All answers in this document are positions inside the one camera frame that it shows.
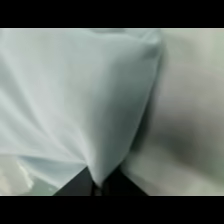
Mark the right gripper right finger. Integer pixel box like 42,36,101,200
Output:
99,165,150,197

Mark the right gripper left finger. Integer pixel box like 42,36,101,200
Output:
52,166,95,197

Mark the light blue shirt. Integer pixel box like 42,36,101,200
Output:
0,28,165,190

